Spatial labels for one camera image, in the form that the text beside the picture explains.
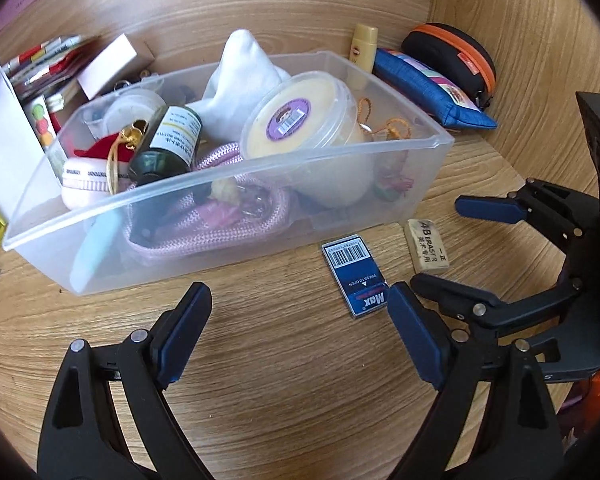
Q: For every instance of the small white cardboard box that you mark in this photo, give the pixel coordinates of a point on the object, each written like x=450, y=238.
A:
x=122, y=58

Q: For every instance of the blue staples box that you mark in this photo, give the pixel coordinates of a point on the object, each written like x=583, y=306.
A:
x=357, y=275

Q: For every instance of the black orange zipper case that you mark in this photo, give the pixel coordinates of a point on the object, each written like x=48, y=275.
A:
x=455, y=55

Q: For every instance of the blue patchwork pouch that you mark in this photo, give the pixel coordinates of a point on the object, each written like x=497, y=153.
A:
x=431, y=91

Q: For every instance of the stack of books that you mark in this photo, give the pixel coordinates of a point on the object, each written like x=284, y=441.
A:
x=43, y=71

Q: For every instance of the yellow lotion tube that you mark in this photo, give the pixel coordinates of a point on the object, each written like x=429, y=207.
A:
x=362, y=53

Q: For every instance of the dark green glass bottle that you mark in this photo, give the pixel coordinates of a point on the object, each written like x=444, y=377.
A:
x=168, y=147

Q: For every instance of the white round plastic jar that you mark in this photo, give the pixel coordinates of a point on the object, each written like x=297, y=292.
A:
x=133, y=105

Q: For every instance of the white drawstring cloth pouch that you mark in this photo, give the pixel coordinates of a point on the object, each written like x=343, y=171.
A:
x=244, y=77

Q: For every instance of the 4B eraser block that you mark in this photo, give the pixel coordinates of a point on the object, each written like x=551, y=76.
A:
x=426, y=247

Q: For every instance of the clear plastic storage bin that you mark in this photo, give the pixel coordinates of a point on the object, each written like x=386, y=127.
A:
x=232, y=208

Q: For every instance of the light blue small bottle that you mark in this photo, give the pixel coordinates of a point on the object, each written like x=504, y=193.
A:
x=97, y=261

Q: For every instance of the orange jacket sleeve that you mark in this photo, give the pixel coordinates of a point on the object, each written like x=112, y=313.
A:
x=580, y=412

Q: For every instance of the beige cream plastic tub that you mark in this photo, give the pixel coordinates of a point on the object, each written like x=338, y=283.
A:
x=312, y=117

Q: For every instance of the pink round compact case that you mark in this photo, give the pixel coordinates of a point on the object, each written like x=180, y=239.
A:
x=83, y=182

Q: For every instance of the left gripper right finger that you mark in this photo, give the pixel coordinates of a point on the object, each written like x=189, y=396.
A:
x=518, y=436

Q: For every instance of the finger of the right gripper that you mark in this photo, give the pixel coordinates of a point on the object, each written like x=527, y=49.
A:
x=490, y=318
x=562, y=215

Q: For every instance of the clear bowl with clips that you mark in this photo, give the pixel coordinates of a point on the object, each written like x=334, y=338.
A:
x=145, y=82

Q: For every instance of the small yellow gourd charm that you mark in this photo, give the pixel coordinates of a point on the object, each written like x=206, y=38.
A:
x=391, y=183

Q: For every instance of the red velvet gold-ribbon pouch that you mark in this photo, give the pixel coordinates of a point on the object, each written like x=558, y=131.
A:
x=116, y=150

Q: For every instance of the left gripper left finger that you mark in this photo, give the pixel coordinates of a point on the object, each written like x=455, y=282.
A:
x=81, y=436

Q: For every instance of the beige spiral seashell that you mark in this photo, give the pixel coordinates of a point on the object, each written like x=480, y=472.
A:
x=226, y=190

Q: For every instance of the white paper stand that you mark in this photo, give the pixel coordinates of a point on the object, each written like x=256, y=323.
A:
x=20, y=151

